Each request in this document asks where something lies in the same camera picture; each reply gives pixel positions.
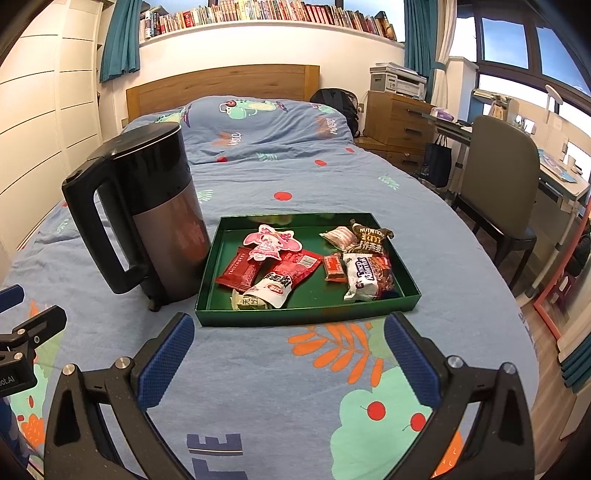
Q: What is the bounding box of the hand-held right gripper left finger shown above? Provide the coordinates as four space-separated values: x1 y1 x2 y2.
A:
44 313 195 480

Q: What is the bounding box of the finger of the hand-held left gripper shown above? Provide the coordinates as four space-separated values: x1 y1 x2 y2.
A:
0 285 25 313
0 305 68 356

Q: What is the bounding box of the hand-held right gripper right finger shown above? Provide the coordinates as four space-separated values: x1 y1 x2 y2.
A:
384 311 536 480

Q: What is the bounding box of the white brown cookie packet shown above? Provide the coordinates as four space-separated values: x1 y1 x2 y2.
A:
342 252 395 303

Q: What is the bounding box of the small beige candy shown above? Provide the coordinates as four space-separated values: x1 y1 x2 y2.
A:
231 291 269 311

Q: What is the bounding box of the green tray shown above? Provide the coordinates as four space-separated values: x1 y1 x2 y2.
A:
195 212 422 328

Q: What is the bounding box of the red square snack packet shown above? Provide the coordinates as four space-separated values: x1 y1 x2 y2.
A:
215 247 265 291

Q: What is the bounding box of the small orange candy packet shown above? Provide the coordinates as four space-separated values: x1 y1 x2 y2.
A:
323 254 347 282

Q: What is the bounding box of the brown oat snack packet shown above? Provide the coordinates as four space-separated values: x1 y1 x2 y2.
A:
344 219 395 257

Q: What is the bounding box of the pink striped candy packet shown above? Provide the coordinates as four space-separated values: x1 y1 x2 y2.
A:
320 226 358 251

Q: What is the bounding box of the long red white snack packet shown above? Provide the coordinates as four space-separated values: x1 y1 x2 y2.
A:
243 249 324 309

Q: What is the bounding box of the pink cartoon character packet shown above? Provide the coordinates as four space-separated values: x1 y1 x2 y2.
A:
243 224 303 261

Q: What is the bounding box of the printed blue blanket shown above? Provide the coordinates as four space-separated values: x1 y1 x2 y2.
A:
0 95 541 480

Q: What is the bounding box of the black electric kettle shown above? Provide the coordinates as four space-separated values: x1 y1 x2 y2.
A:
61 122 212 312

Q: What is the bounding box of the white wardrobe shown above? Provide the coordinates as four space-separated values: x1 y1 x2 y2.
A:
0 0 105 250

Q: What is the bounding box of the grey chair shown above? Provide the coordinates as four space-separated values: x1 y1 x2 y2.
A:
450 115 541 273

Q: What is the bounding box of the black shopping bag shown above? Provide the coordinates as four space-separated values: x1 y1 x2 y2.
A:
422 135 452 188

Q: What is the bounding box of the wooden dresser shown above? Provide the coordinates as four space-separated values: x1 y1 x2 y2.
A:
355 91 437 174

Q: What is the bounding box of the desk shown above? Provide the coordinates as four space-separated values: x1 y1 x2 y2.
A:
434 117 591 296

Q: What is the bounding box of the black backpack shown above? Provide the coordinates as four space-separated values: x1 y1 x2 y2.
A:
310 88 361 138

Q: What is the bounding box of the teal curtain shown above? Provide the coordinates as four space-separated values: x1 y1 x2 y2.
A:
404 0 446 102
99 0 141 84

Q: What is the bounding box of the white printer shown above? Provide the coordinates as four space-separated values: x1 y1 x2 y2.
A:
369 62 428 101

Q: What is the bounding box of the wooden headboard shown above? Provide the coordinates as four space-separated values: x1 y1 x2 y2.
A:
126 65 320 123

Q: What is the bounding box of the white desk lamp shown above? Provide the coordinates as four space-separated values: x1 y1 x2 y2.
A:
545 84 565 116

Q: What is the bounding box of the white sheer curtain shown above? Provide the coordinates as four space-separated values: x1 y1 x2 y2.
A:
431 0 459 107

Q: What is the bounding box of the dark framed window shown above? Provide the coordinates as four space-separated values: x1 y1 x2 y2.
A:
475 14 591 97

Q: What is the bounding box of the row of books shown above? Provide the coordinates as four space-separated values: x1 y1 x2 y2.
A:
139 0 398 42

